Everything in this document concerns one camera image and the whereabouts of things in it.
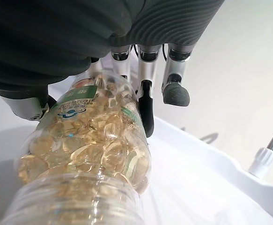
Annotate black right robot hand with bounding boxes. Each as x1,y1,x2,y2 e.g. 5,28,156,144
0,0,223,139

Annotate clear bottle yellow capsules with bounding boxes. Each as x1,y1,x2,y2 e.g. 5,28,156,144
0,72,151,225

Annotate white blue medical cart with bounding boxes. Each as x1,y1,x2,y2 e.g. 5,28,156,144
0,89,273,225

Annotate metal IV pole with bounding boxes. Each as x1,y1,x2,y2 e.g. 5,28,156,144
247,114,273,179

